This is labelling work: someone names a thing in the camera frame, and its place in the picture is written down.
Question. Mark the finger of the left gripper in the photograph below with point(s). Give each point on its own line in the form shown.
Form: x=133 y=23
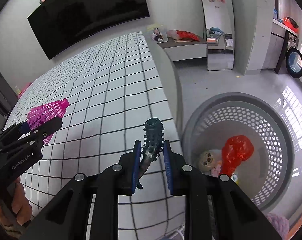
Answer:
x=11 y=139
x=24 y=128

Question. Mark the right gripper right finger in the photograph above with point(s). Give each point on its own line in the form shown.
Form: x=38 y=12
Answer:
x=235 y=215

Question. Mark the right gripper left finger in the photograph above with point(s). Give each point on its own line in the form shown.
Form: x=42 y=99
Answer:
x=87 y=206

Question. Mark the pink plastic shuttlecock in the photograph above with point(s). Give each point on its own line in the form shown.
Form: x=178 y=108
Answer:
x=52 y=113

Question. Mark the pink snack stick wrapper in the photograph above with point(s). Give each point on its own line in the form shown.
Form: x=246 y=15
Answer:
x=216 y=169

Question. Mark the beige sloth plush ball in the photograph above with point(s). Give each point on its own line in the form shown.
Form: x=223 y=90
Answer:
x=207 y=161

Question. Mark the red plastic bag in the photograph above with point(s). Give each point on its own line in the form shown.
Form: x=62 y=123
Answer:
x=236 y=150

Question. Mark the dark spiky rubber tube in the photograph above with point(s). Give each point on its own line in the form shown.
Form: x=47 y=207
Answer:
x=152 y=147

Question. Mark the person's left hand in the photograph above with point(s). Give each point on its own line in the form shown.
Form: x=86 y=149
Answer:
x=20 y=214

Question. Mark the purple fluffy rug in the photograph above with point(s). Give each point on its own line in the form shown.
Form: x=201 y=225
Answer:
x=280 y=223

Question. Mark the grey perforated laundry basket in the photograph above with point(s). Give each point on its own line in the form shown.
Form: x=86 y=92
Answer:
x=265 y=176

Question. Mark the framed child photo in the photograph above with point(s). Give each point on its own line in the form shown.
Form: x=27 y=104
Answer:
x=159 y=36

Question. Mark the front-load washing machine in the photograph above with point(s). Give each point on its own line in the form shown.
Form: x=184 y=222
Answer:
x=290 y=59

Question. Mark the low grey tv cabinet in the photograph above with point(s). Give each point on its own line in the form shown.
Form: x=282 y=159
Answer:
x=187 y=50

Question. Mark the red bag on cabinet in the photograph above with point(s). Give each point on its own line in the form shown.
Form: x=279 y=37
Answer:
x=187 y=35

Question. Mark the orange basin on counter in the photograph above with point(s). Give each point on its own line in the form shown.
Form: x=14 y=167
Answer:
x=290 y=23

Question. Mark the tall grey cabinet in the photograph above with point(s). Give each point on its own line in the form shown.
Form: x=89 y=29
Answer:
x=253 y=25

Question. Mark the standing floor mirror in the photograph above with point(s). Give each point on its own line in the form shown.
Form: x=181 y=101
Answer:
x=219 y=27

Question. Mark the black wall television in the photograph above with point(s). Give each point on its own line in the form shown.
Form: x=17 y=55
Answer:
x=58 y=24

